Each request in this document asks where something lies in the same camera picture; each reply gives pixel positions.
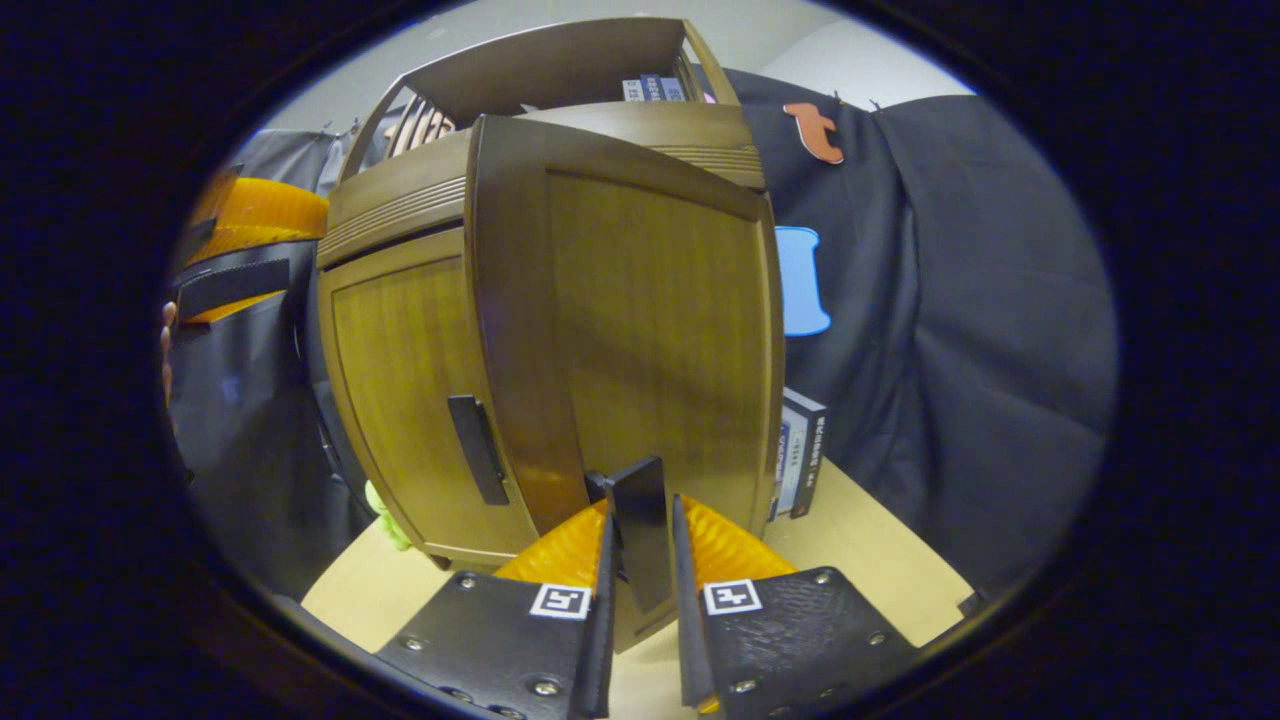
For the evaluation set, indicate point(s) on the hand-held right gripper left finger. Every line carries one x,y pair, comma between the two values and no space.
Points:
603,620

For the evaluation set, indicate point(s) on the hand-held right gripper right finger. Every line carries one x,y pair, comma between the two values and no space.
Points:
688,620

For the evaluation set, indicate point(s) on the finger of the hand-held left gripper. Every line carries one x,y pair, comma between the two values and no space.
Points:
235,285

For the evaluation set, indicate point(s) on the wooden double-door shoe cabinet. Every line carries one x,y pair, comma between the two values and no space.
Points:
560,60

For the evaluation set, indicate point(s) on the grey cover book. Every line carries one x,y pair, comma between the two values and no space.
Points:
790,455

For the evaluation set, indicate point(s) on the black spine book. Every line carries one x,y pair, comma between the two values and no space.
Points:
814,450

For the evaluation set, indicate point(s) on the small green object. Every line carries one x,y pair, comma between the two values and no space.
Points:
385,515

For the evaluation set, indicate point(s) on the white book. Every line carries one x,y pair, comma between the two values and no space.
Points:
632,90

